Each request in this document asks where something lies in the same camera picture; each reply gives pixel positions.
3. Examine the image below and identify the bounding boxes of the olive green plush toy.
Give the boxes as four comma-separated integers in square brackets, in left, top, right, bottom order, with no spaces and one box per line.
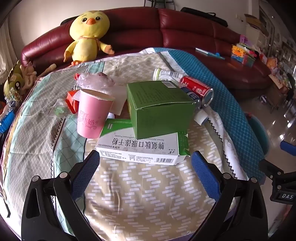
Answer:
[3,60,25,98]

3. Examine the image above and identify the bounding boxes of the red soda can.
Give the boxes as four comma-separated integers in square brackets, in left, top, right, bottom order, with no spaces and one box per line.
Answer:
[179,75,214,107]

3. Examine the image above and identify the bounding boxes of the patterned teal beige tablecloth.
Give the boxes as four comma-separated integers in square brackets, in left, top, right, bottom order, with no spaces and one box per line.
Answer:
[0,47,266,241]

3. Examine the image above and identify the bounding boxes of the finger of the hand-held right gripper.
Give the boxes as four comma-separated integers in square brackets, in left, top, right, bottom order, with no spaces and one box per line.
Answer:
[259,159,287,183]
[280,140,296,154]

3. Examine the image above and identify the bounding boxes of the red snack wrapper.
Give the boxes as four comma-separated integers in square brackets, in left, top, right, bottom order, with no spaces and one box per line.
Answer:
[67,90,81,114]

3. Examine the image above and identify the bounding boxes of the wooden cabinet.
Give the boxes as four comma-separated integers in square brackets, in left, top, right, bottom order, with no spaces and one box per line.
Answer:
[267,81,289,112]

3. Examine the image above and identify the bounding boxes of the pink paper cup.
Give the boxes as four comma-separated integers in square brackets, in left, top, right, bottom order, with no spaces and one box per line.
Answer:
[76,89,115,139]

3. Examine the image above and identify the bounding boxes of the white bottle green label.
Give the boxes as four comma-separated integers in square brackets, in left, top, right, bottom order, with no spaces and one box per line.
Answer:
[153,68,183,84]

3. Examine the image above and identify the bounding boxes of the white paper napkin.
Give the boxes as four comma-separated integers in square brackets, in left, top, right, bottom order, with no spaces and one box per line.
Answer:
[110,93,127,115]

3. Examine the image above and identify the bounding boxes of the colourful toy block set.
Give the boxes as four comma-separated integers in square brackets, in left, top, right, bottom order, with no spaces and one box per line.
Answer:
[231,35,258,67]

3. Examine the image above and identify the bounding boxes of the small white tube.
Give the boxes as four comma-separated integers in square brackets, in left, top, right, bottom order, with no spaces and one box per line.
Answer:
[194,111,208,126]

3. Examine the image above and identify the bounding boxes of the beige plush toy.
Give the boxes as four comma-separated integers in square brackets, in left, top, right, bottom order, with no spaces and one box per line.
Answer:
[20,64,57,90]

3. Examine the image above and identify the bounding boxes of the teal grey bin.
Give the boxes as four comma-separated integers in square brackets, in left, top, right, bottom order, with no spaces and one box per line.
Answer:
[246,113,270,156]

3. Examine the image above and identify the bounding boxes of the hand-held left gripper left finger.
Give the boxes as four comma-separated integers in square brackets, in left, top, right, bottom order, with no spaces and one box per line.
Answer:
[21,150,101,241]

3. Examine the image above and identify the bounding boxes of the blue soda can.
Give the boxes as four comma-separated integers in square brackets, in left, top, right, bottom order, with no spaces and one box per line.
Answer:
[180,87,201,109]

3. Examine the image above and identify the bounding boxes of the clear plastic bag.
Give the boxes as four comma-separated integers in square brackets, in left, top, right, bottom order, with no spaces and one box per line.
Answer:
[76,72,115,94]

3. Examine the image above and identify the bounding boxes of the blue ribbed plastic item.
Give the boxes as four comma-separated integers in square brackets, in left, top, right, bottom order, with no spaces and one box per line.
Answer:
[0,109,15,133]

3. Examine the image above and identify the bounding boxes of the dark red leather sofa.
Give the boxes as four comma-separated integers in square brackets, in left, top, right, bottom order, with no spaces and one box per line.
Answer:
[21,6,273,93]

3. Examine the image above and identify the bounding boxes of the green cardboard box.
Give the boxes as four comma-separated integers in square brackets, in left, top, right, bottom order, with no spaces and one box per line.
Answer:
[126,80,196,140]

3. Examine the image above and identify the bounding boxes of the black bag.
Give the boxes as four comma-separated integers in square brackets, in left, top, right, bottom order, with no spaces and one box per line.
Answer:
[180,7,228,27]

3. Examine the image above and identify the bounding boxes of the thin white blue book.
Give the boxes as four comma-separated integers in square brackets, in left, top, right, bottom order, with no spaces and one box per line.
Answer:
[195,47,226,60]

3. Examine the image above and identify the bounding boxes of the yellow chick plush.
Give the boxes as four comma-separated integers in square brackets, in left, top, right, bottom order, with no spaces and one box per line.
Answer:
[63,10,115,67]

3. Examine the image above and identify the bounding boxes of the white green medicine box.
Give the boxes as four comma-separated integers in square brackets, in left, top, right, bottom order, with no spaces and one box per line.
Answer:
[95,118,191,165]

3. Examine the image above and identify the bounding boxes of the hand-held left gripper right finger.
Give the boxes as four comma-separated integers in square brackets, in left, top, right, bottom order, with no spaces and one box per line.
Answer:
[190,150,270,241]

